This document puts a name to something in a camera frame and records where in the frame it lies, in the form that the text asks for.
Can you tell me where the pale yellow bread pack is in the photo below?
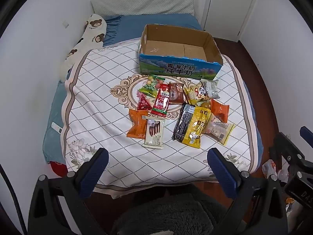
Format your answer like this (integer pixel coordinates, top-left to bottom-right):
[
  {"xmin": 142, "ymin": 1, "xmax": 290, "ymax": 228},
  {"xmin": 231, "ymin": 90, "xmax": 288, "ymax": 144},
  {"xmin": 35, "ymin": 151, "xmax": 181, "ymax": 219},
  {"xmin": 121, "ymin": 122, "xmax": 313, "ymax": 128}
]
[{"xmin": 203, "ymin": 114, "xmax": 235, "ymax": 145}]

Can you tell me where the orange snack pack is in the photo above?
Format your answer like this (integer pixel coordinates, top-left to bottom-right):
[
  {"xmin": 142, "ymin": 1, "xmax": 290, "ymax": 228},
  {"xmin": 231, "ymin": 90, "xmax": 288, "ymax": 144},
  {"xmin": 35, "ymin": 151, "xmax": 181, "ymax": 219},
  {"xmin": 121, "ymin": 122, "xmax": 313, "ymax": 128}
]
[
  {"xmin": 126, "ymin": 109, "xmax": 148, "ymax": 139},
  {"xmin": 210, "ymin": 99, "xmax": 229, "ymax": 123}
]

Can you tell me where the black yellow biscuit pack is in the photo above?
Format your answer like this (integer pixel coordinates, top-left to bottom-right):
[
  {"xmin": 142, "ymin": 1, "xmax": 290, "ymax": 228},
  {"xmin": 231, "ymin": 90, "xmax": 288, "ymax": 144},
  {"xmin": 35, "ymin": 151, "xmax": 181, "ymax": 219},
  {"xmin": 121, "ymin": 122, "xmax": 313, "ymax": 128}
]
[{"xmin": 172, "ymin": 103, "xmax": 211, "ymax": 149}]

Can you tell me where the cream Franzzi cookie pack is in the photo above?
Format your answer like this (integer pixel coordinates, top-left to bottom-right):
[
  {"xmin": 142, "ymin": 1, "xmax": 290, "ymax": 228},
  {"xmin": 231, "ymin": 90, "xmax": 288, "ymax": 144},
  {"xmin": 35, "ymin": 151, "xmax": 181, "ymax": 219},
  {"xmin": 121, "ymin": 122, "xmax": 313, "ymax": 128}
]
[{"xmin": 142, "ymin": 116, "xmax": 165, "ymax": 149}]

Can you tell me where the red crown snack pack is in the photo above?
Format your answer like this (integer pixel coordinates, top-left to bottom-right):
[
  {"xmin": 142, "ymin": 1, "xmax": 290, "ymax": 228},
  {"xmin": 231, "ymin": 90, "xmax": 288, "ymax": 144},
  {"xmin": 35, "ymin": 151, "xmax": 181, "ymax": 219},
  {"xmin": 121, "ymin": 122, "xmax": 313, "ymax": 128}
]
[{"xmin": 151, "ymin": 84, "xmax": 169, "ymax": 118}]

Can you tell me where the small red triangular pack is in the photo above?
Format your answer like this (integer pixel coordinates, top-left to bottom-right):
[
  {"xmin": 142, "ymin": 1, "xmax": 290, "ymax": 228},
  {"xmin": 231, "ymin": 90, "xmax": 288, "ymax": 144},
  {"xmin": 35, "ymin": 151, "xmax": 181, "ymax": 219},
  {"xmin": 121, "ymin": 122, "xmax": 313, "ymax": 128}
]
[{"xmin": 137, "ymin": 92, "xmax": 155, "ymax": 110}]

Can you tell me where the white remote control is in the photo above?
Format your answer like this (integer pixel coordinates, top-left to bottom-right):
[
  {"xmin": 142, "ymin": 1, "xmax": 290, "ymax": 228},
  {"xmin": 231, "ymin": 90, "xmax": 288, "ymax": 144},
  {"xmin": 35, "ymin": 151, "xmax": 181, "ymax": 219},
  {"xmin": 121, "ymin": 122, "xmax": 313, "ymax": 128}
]
[{"xmin": 51, "ymin": 122, "xmax": 62, "ymax": 134}]

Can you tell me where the yellow panda snack pack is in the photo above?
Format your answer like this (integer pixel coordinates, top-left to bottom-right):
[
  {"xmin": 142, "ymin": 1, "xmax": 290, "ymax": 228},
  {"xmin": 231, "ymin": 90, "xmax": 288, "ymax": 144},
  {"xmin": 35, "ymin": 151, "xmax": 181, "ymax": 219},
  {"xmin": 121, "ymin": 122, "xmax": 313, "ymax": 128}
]
[{"xmin": 183, "ymin": 82, "xmax": 210, "ymax": 108}]

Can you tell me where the silver clear snack pack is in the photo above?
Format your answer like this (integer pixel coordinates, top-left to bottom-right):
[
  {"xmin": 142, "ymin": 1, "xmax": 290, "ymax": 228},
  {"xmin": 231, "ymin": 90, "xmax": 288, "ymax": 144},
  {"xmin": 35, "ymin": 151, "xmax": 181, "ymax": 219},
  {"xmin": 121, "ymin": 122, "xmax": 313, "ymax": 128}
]
[{"xmin": 201, "ymin": 79, "xmax": 220, "ymax": 99}]

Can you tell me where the brown chocolate snack pack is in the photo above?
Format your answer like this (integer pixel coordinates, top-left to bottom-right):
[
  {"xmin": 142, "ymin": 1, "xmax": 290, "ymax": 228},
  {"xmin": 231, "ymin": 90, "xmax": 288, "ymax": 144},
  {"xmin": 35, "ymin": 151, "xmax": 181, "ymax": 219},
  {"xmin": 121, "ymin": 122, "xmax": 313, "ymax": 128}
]
[{"xmin": 169, "ymin": 82, "xmax": 184, "ymax": 105}]

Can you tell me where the green candy pack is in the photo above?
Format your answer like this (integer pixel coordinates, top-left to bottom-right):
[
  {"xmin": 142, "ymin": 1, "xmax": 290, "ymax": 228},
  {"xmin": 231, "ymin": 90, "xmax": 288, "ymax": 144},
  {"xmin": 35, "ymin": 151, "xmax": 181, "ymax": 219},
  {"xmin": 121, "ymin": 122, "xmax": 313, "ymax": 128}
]
[{"xmin": 139, "ymin": 85, "xmax": 157, "ymax": 98}]

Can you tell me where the fruit candy clear bag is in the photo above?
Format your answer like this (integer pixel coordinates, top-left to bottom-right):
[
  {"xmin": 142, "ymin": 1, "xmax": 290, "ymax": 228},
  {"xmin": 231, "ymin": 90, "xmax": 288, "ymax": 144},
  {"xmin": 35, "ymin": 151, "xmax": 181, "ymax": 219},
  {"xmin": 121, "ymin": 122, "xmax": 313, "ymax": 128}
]
[{"xmin": 146, "ymin": 75, "xmax": 165, "ymax": 89}]

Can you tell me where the cardboard milk box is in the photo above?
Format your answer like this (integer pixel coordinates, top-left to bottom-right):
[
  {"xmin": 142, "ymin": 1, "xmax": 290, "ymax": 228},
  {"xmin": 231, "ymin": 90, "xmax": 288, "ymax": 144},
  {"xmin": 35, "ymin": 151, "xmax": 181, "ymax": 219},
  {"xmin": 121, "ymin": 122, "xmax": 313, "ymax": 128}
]
[{"xmin": 138, "ymin": 24, "xmax": 223, "ymax": 80}]

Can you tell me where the bear print long pillow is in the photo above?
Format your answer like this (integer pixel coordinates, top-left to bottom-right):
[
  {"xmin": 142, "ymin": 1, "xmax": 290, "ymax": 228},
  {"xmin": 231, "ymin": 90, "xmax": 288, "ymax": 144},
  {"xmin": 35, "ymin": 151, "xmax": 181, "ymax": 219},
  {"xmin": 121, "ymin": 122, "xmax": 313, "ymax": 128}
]
[{"xmin": 59, "ymin": 14, "xmax": 107, "ymax": 83}]

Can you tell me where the white door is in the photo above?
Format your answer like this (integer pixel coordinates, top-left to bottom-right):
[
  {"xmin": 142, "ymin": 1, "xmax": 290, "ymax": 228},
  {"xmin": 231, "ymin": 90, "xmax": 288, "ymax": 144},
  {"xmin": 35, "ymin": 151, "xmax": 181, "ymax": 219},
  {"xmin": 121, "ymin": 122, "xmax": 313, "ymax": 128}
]
[{"xmin": 203, "ymin": 0, "xmax": 254, "ymax": 42}]

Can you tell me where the blue bed sheet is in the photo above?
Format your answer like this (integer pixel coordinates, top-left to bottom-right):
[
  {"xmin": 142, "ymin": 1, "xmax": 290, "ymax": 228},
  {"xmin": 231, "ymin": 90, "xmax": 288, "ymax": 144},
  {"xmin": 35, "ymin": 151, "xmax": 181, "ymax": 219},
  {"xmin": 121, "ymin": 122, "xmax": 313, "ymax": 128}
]
[{"xmin": 42, "ymin": 14, "xmax": 264, "ymax": 165}]

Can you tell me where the grey white pillow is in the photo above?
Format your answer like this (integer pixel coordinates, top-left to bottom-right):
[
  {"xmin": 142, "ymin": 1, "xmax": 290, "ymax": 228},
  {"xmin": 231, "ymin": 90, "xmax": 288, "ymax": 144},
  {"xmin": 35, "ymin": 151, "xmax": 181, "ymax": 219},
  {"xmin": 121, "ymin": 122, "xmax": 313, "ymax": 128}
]
[{"xmin": 91, "ymin": 0, "xmax": 198, "ymax": 18}]

